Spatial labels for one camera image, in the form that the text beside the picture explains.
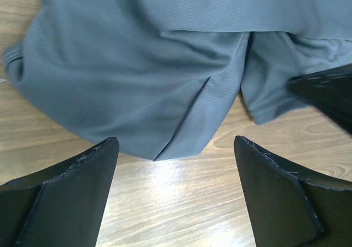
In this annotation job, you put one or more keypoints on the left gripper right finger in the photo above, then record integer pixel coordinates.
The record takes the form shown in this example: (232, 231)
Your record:
(289, 204)

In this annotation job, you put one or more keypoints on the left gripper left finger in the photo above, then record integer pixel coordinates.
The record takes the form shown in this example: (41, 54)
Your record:
(62, 205)

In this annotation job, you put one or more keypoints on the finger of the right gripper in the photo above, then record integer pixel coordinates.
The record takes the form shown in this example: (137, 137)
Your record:
(329, 91)

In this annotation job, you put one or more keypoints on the grey t shirt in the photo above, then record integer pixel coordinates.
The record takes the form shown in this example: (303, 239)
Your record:
(161, 75)

